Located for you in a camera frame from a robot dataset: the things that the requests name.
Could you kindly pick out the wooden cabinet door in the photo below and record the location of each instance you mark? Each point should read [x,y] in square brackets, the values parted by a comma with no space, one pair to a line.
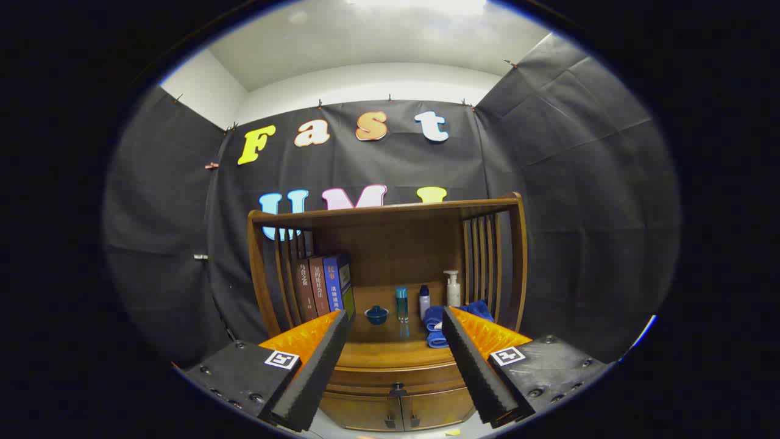
[439,410]
[359,411]

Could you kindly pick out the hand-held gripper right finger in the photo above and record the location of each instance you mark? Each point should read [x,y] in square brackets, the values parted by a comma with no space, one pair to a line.
[472,366]

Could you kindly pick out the folded blue towel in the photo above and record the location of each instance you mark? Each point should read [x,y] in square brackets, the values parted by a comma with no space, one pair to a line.
[434,318]

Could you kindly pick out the wooden countertop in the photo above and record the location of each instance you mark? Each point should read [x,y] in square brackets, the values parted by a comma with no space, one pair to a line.
[390,353]

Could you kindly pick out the blue lidded teacup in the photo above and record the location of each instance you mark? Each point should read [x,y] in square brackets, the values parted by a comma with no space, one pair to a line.
[376,316]

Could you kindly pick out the wooden cabinet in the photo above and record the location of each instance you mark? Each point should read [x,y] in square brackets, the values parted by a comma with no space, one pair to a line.
[390,244]

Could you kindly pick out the teal glass bottle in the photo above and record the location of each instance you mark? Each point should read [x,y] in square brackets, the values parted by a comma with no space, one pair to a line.
[401,305]

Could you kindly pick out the wooden drawer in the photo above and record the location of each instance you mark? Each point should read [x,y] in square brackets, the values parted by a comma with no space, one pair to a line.
[365,381]

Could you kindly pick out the white bottle with blue cap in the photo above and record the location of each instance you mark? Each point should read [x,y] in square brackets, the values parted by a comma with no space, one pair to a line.
[424,305]

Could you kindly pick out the white pump bottle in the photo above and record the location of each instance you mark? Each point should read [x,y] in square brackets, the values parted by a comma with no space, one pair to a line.
[453,296]

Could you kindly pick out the blue book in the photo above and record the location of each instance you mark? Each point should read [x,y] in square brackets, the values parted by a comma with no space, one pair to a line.
[332,283]

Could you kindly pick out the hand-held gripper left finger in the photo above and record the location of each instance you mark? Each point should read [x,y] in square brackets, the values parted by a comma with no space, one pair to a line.
[317,378]

